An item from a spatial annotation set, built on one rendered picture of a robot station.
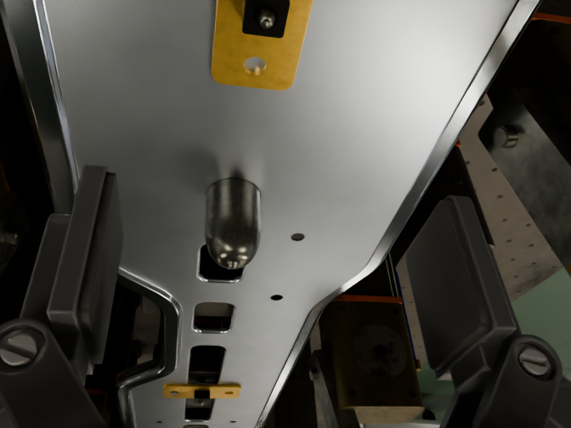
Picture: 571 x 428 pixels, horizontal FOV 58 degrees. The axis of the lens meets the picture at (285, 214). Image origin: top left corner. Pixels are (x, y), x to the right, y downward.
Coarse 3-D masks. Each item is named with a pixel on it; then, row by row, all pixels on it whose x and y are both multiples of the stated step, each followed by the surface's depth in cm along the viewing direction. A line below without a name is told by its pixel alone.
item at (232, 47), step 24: (240, 0) 21; (264, 0) 20; (288, 0) 20; (312, 0) 21; (216, 24) 21; (240, 24) 21; (288, 24) 22; (216, 48) 22; (240, 48) 22; (264, 48) 22; (288, 48) 22; (216, 72) 23; (240, 72) 23; (264, 72) 23; (288, 72) 23
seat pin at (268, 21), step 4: (260, 8) 20; (264, 8) 20; (268, 8) 20; (272, 8) 20; (256, 12) 20; (260, 12) 20; (264, 12) 20; (268, 12) 20; (272, 12) 20; (256, 16) 20; (260, 16) 20; (264, 16) 20; (268, 16) 20; (272, 16) 20; (260, 20) 20; (264, 20) 20; (268, 20) 20; (272, 20) 20; (260, 24) 20; (264, 24) 20; (268, 24) 20; (272, 24) 20
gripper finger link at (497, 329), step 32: (448, 224) 13; (480, 224) 13; (416, 256) 15; (448, 256) 13; (480, 256) 12; (416, 288) 15; (448, 288) 13; (480, 288) 12; (448, 320) 13; (480, 320) 12; (512, 320) 12; (448, 352) 13; (480, 352) 12; (480, 384) 12
